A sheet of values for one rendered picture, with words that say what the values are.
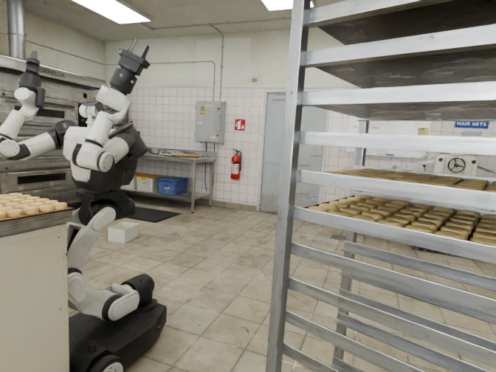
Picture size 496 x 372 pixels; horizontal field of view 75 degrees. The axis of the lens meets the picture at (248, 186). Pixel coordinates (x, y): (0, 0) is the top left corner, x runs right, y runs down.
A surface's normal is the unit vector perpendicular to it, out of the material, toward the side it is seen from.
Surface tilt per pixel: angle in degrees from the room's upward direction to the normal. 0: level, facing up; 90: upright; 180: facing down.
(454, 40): 90
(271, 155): 90
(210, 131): 90
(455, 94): 90
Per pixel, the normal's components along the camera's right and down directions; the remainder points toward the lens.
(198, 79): -0.36, 0.11
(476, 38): -0.63, 0.07
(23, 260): 0.90, 0.11
